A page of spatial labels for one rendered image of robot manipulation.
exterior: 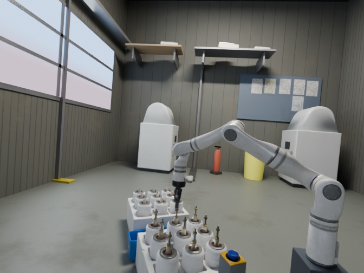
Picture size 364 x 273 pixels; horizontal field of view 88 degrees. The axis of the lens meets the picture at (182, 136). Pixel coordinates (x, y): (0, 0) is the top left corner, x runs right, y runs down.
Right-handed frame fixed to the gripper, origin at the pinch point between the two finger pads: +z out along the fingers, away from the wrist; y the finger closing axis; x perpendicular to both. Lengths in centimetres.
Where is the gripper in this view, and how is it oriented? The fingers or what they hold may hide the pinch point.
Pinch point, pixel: (177, 205)
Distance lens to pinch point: 111.7
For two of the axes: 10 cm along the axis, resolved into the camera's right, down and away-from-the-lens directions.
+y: -1.3, 0.2, -9.9
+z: -0.8, 10.0, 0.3
